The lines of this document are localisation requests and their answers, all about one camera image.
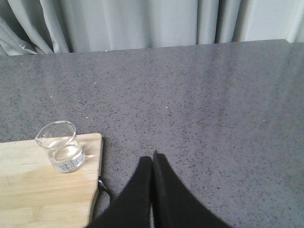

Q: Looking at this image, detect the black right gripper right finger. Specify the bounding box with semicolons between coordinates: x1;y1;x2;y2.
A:
152;151;230;228

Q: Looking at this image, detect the wooden cutting board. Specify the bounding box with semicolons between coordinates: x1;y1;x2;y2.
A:
0;133;103;228

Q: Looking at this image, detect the small glass measuring beaker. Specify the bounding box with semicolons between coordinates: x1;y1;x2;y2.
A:
35;121;85;173

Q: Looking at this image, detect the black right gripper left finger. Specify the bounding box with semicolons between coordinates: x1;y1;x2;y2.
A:
87;156;152;228

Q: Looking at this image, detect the black board handle strap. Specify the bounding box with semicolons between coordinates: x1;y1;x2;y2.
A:
97;178;115;202

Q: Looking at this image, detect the grey curtain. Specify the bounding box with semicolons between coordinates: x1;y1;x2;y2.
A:
0;0;304;56

